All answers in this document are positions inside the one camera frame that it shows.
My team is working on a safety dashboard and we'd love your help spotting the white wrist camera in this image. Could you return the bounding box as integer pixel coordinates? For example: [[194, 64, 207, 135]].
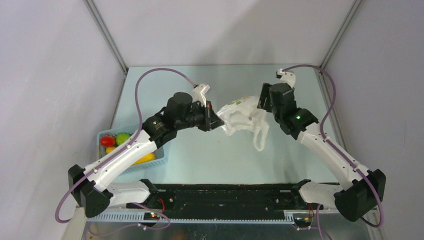
[[191, 83, 210, 107], [276, 68, 296, 88]]

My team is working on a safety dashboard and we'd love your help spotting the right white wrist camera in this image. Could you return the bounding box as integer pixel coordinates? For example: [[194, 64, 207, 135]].
[[276, 68, 296, 88]]

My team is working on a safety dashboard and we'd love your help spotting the light blue plastic basket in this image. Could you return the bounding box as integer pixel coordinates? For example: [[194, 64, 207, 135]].
[[96, 124, 168, 175]]

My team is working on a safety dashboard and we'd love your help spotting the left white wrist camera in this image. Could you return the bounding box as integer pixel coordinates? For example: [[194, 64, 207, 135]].
[[191, 83, 210, 107]]

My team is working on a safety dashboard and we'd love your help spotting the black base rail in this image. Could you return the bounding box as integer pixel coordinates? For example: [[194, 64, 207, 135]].
[[143, 183, 308, 221]]

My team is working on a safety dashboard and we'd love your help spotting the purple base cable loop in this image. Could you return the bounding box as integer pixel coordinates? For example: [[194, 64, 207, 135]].
[[132, 202, 172, 231]]

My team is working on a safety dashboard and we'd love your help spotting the left aluminium frame post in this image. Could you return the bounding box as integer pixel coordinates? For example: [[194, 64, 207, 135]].
[[83, 0, 129, 75]]

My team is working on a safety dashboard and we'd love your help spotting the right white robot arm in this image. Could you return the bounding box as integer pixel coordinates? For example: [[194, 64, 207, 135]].
[[257, 83, 387, 222]]

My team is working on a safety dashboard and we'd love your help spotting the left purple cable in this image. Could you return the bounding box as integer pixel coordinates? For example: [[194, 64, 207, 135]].
[[54, 67, 200, 224]]

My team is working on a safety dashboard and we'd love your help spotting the fake green fruit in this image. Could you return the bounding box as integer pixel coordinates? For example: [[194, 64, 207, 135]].
[[115, 132, 131, 146]]

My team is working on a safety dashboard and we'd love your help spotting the fake yellow lemon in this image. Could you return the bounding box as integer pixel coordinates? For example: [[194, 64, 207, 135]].
[[105, 146, 116, 154]]

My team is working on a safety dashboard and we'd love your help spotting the fake red apple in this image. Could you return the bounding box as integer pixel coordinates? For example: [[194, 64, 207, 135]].
[[99, 135, 116, 148]]

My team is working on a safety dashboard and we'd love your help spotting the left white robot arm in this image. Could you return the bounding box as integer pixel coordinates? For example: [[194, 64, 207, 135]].
[[68, 92, 224, 218]]

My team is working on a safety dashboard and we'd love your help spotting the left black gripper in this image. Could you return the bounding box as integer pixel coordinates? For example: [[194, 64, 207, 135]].
[[175, 99, 224, 132]]

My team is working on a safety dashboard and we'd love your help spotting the right aluminium frame post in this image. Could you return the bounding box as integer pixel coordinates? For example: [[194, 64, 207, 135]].
[[318, 0, 365, 72]]

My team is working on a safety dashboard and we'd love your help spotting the white plastic bag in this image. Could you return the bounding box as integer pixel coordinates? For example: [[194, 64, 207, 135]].
[[217, 95, 270, 152]]

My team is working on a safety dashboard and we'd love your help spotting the aluminium frame post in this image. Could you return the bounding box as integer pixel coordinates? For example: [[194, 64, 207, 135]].
[[318, 0, 365, 72], [83, 0, 129, 75]]

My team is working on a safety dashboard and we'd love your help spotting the fake yellow mango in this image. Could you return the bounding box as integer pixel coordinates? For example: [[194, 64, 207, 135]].
[[133, 152, 156, 166]]

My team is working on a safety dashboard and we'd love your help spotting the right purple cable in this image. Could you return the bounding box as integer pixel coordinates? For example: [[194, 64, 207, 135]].
[[281, 64, 385, 229]]

